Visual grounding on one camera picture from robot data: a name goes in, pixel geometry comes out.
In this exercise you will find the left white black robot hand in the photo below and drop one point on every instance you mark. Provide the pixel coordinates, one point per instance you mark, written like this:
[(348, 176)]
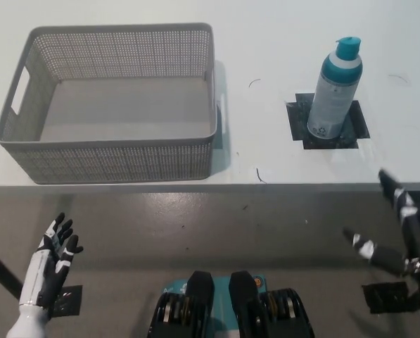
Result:
[(49, 267)]

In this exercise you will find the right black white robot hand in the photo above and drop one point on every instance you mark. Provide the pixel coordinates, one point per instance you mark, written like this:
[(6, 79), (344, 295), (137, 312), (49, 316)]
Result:
[(415, 239)]

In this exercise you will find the teal grey air spray can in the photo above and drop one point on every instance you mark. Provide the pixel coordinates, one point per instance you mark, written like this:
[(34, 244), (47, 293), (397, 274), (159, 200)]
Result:
[(331, 98)]

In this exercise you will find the small black floor tape patch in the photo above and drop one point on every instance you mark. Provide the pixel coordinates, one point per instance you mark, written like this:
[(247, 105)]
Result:
[(70, 299)]

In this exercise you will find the black diagonal bar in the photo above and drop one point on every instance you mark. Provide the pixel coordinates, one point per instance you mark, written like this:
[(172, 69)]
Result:
[(0, 269)]

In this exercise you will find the large black floor tape patch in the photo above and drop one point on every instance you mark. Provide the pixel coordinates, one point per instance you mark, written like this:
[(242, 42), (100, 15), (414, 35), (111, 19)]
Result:
[(385, 297)]

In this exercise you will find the black tape patch on table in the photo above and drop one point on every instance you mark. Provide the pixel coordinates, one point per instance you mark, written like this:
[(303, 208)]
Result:
[(355, 126)]

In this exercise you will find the grey perforated plastic basket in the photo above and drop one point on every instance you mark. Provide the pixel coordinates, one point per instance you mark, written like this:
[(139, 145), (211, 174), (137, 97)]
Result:
[(125, 155)]

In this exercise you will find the black teal robot torso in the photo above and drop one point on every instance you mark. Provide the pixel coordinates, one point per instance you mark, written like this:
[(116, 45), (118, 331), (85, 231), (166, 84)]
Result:
[(243, 310)]

